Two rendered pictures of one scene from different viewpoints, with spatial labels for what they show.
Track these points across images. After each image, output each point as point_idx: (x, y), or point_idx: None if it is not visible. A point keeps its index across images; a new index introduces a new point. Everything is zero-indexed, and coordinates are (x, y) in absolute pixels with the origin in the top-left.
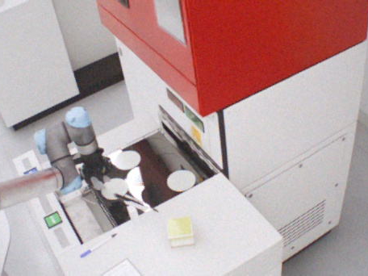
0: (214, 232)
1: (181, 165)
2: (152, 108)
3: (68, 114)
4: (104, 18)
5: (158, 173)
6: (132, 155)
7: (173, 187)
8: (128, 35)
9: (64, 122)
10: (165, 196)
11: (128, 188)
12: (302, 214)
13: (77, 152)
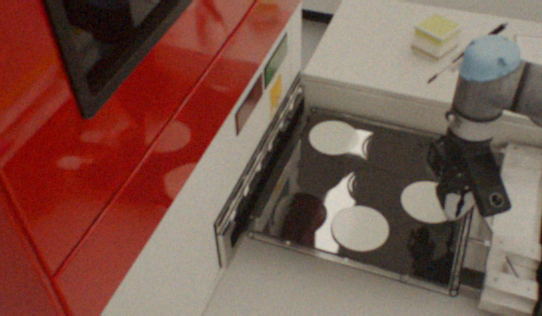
0: (394, 35)
1: (307, 153)
2: (197, 290)
3: (511, 53)
4: (110, 259)
5: (345, 169)
6: (343, 228)
7: (353, 137)
8: (214, 88)
9: (522, 64)
10: (376, 136)
11: (408, 184)
12: None
13: (479, 181)
